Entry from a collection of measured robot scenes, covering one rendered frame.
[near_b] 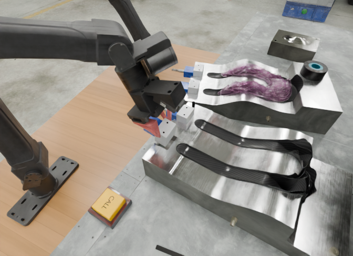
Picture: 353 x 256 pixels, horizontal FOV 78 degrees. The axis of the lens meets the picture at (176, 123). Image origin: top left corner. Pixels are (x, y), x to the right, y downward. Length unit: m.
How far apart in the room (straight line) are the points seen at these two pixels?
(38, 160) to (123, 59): 0.31
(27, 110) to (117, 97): 1.56
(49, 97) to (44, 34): 2.03
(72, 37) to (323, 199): 0.64
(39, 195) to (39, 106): 1.71
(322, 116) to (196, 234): 0.54
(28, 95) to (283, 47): 2.22
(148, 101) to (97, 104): 0.46
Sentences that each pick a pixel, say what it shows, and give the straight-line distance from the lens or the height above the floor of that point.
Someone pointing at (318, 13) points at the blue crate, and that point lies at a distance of 4.08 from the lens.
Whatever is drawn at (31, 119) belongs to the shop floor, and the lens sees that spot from 2.28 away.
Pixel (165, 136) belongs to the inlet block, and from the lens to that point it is 0.55.
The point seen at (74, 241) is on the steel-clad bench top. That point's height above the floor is 0.80.
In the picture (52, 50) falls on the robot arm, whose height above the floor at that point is 1.20.
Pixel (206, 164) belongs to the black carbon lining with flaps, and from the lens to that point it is 0.59.
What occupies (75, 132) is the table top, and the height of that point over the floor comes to 0.80.
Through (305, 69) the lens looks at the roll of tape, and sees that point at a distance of 0.91.
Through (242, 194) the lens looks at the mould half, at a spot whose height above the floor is 0.91.
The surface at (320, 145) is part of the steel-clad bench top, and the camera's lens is 0.86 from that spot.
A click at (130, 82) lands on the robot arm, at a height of 1.10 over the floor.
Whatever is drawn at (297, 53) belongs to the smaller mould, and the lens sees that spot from 1.21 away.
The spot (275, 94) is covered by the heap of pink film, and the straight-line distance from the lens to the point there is 0.82.
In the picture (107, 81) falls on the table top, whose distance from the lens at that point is 1.02.
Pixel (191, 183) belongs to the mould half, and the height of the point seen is 0.88.
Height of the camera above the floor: 1.38
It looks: 48 degrees down
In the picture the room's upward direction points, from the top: straight up
